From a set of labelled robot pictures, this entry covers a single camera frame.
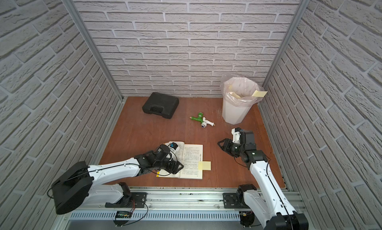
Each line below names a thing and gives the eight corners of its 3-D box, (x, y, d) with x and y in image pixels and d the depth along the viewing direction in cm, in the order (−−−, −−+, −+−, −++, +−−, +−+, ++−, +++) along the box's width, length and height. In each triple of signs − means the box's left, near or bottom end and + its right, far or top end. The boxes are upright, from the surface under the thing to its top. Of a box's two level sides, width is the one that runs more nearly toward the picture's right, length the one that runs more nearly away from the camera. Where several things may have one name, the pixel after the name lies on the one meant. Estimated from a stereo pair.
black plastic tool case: (142, 112, 112) (140, 108, 108) (154, 95, 124) (153, 90, 120) (172, 119, 108) (171, 115, 104) (181, 101, 120) (180, 96, 116)
